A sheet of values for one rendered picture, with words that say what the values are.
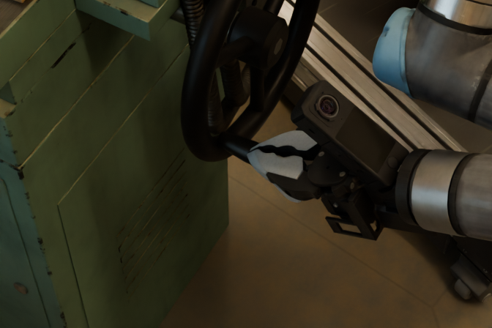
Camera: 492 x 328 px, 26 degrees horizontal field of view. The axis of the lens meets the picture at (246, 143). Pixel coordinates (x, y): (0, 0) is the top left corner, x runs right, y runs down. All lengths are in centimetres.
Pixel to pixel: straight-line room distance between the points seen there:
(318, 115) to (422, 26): 12
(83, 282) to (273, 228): 58
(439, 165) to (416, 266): 100
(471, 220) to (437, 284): 101
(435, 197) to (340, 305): 96
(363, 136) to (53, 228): 49
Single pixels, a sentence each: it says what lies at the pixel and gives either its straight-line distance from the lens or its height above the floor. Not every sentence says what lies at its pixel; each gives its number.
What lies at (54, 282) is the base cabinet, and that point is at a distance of 141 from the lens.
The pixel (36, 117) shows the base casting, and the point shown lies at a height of 75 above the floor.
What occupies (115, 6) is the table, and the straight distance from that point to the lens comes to 111.
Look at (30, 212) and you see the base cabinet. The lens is 127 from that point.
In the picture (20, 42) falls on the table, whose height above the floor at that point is 87.
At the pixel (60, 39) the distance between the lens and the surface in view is 115.
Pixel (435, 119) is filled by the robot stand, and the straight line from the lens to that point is 188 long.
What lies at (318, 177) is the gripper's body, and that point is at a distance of 101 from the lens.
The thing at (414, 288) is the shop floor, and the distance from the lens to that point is 192.
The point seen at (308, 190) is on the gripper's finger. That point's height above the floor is 83.
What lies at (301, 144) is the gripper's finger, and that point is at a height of 81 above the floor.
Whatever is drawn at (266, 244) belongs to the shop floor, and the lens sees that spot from 195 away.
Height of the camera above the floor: 166
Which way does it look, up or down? 53 degrees down
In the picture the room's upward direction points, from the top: straight up
